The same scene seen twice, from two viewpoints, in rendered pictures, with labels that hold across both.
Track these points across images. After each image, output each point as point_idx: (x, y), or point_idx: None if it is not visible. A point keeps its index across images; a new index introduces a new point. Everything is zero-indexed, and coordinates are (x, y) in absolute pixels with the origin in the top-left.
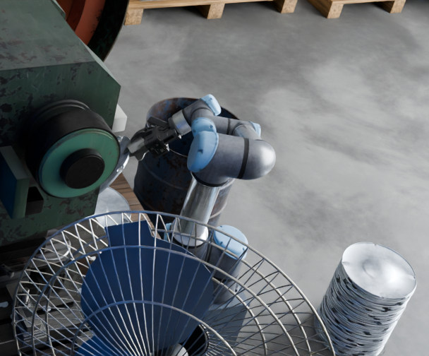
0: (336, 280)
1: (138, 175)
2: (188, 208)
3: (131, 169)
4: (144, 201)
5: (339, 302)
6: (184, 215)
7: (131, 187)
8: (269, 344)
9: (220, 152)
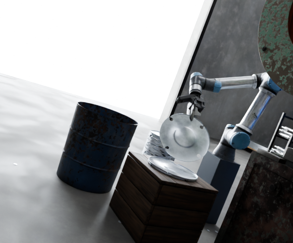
0: (165, 148)
1: (99, 157)
2: (261, 113)
3: (36, 175)
4: (108, 170)
5: (169, 156)
6: (257, 118)
7: (56, 182)
8: None
9: None
